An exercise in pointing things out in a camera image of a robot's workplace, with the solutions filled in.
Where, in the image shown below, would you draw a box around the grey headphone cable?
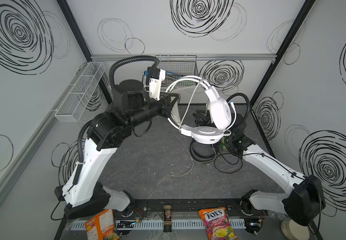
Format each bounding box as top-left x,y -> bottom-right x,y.
169,77 -> 205,178

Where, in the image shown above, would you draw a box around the items in wire basket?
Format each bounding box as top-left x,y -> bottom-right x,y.
162,71 -> 197,88

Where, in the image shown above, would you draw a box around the orange snack bag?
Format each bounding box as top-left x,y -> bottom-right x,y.
84,210 -> 120,240

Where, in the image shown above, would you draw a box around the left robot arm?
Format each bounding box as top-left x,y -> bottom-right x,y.
55,55 -> 179,220

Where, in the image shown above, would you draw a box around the clear acrylic wall shelf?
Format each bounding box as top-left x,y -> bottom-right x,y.
55,62 -> 105,123

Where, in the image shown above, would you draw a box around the Fox's fruits candy bag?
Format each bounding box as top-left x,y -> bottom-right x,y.
199,207 -> 239,240

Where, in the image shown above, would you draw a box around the white headphones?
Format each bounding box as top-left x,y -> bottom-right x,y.
165,76 -> 237,145

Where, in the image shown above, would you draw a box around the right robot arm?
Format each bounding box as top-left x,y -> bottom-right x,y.
190,90 -> 326,234

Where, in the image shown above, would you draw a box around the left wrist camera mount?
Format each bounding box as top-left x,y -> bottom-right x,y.
145,67 -> 166,101

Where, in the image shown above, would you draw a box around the small dark spice bottle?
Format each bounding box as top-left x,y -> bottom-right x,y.
163,205 -> 172,233

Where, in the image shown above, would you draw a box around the black wire basket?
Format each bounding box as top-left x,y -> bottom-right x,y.
155,55 -> 199,77

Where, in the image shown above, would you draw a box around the black headphones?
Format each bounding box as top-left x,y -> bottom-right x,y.
189,140 -> 219,164

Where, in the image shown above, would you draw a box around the green snack packet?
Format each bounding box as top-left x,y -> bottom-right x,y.
220,143 -> 228,152

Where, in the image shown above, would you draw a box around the white slotted cable duct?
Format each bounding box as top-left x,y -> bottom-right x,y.
70,219 -> 246,231

